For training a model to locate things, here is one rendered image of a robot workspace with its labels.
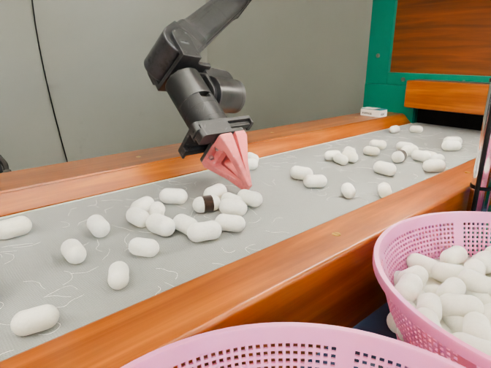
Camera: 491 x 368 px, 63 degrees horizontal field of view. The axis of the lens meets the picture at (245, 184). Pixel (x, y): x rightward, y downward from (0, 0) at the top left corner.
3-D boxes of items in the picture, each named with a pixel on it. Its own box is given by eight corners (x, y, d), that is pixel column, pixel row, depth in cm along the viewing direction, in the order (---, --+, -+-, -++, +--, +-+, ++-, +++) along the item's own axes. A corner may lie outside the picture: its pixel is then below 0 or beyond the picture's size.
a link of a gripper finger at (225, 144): (285, 168, 56) (251, 117, 59) (246, 177, 51) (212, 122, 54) (261, 195, 60) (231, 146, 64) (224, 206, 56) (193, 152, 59)
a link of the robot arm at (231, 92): (142, 66, 65) (168, 25, 60) (196, 73, 74) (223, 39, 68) (172, 126, 62) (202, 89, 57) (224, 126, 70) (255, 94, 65)
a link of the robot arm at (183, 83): (155, 88, 62) (173, 60, 58) (191, 91, 67) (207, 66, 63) (175, 123, 59) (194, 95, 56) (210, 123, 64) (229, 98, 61)
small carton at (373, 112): (359, 115, 111) (360, 107, 110) (367, 113, 113) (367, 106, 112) (379, 117, 107) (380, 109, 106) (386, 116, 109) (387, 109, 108)
